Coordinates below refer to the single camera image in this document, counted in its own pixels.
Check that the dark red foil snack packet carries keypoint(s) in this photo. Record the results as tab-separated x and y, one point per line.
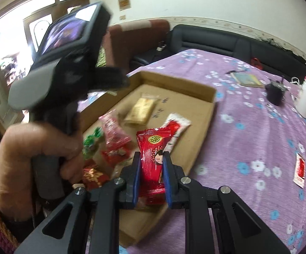
93	177

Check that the pink cartoon snack packet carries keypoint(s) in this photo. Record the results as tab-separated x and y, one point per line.
113	129

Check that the black white power adapter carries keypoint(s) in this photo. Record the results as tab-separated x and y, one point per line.
162	46

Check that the small wall plaque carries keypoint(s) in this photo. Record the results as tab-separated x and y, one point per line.
124	3

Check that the purple floral tablecloth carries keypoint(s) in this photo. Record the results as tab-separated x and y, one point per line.
248	143

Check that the small red bag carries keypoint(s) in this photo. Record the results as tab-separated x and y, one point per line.
256	63

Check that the yellow biscuit packet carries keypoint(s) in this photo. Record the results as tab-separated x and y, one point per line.
141	109

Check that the white red wafer packet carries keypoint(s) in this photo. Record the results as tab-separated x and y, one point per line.
175	127

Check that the green patterned cloth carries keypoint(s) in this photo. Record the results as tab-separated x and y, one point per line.
102	58

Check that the yellow notebook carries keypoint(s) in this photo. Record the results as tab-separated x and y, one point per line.
248	80

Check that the black leather sofa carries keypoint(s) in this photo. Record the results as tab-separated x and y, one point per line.
208	42

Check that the green plum candy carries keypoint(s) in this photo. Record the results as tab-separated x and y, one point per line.
92	140

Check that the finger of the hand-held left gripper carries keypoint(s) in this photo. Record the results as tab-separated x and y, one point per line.
113	78

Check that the cardboard box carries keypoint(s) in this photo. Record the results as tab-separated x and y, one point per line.
190	111

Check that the wall socket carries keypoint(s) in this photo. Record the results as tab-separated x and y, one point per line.
122	17

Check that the black pen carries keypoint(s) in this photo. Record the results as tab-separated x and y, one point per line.
232	72

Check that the black round device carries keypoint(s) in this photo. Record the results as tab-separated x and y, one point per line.
274	94

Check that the brown upholstered chair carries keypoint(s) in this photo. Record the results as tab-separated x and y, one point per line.
137	42

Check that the red white sachet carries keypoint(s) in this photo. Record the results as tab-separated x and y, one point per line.
300	170

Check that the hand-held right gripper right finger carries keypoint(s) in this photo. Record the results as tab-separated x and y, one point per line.
168	182

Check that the person's left hand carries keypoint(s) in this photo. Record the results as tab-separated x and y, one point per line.
18	164

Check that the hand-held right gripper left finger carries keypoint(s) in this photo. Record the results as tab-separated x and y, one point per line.
136	180

